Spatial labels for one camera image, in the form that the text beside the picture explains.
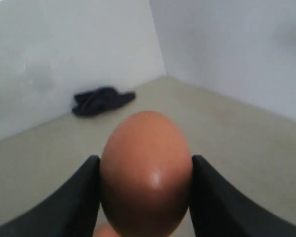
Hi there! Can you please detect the dark crumpled cloth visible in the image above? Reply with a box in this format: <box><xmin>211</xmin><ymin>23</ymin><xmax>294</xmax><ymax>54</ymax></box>
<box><xmin>72</xmin><ymin>86</ymin><xmax>136</xmax><ymax>118</ymax></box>

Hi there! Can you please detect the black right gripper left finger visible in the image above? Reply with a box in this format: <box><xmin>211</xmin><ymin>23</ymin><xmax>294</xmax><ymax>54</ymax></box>
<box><xmin>0</xmin><ymin>156</ymin><xmax>100</xmax><ymax>237</ymax></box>

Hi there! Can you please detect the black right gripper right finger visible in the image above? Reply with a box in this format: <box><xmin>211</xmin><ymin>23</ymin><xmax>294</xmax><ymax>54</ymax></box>
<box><xmin>191</xmin><ymin>155</ymin><xmax>296</xmax><ymax>237</ymax></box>

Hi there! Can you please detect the brown egg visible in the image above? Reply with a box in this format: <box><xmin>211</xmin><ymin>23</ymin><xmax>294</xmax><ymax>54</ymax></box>
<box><xmin>100</xmin><ymin>111</ymin><xmax>192</xmax><ymax>237</ymax></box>
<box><xmin>93</xmin><ymin>224</ymin><xmax>120</xmax><ymax>237</ymax></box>

